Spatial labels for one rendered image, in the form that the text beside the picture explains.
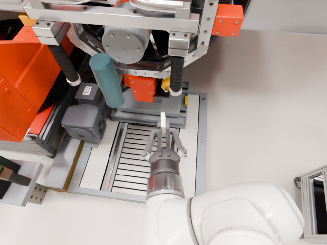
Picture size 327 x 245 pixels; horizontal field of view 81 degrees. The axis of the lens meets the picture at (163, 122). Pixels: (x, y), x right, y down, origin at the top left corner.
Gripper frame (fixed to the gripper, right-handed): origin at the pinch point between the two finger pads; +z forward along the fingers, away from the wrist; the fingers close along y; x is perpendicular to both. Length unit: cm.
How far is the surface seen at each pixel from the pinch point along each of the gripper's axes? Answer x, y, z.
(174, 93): 7.6, 4.4, 4.8
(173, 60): 20.0, 4.9, 2.3
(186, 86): -38, 14, 75
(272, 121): -65, 76, 56
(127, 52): 18.9, -8.8, 12.9
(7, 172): -8, -54, -9
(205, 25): 20.6, 16.5, 23.1
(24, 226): -66, -86, -7
